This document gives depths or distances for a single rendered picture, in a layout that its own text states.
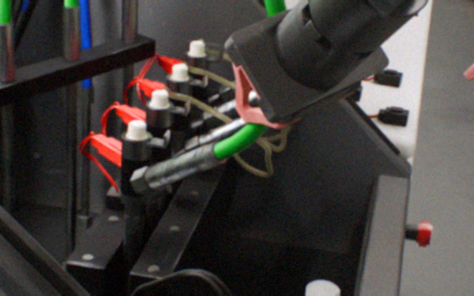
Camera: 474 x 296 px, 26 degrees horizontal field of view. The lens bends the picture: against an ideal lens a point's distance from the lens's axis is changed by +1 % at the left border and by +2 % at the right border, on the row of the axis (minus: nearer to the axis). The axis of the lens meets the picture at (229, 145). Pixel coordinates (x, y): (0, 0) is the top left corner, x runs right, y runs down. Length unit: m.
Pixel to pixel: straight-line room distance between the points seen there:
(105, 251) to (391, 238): 0.32
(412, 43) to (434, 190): 1.81
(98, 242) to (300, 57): 0.41
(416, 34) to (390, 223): 0.59
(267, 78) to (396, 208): 0.54
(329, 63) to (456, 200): 2.75
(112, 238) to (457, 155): 2.77
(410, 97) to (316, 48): 0.79
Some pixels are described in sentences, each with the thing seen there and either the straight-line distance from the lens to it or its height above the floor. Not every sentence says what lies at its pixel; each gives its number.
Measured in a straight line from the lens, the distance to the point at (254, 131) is 0.76.
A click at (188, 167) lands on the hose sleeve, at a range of 0.81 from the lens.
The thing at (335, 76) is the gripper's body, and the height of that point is 1.26.
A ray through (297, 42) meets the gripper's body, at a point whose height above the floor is 1.28.
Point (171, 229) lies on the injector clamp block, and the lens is 1.03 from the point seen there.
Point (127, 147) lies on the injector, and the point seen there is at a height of 1.09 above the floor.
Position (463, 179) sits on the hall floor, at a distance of 3.53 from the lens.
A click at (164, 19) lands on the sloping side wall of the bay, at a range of 1.24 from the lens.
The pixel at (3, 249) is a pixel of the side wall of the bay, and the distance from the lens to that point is 0.62.
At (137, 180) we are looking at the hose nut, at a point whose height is 1.11.
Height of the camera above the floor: 1.49
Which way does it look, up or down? 25 degrees down
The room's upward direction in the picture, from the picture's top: 4 degrees clockwise
